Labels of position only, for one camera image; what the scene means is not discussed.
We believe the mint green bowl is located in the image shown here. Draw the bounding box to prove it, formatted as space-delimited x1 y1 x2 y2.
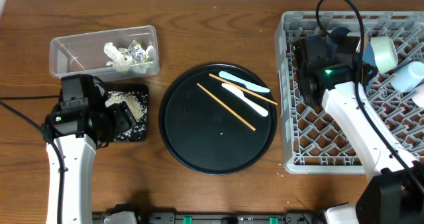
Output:
370 36 398 74

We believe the white tissue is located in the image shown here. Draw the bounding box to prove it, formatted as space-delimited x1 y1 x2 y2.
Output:
103 42 133 67
145 45 156 62

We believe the yellow foil snack wrapper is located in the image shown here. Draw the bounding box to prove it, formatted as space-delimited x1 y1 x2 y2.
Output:
127 39 146 64

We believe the light blue cup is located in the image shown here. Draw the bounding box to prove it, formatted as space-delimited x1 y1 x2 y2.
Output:
390 61 424 93

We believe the white paper cup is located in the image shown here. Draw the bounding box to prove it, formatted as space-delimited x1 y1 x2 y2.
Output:
411 84 424 108

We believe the round black serving tray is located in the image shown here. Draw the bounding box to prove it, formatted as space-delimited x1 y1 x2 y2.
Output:
158 64 278 175

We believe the dark blue plate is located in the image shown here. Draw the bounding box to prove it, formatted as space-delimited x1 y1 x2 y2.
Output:
331 27 376 67

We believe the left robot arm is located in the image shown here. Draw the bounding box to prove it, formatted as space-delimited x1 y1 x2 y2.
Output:
42 74 136 223

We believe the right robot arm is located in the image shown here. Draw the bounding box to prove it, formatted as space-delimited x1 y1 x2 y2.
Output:
293 35 423 223

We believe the clear plastic waste bin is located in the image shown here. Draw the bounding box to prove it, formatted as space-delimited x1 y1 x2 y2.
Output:
49 25 160 82

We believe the grey dishwasher rack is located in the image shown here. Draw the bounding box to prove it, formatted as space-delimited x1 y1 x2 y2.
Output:
274 11 423 174

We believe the black rectangular tray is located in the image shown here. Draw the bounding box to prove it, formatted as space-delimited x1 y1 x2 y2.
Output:
97 83 148 143

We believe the left wooden chopstick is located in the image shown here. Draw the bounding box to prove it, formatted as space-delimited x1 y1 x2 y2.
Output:
196 83 256 131

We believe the wooden chopstick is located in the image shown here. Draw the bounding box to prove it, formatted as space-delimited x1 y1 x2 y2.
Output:
209 74 278 105
196 83 256 131

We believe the light blue plastic knife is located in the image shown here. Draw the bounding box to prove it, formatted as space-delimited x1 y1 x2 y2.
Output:
219 71 270 93

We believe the right wooden chopstick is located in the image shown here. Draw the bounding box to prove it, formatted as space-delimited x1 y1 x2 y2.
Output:
209 74 278 105

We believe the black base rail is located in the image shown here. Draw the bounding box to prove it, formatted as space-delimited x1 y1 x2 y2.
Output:
92 211 325 224

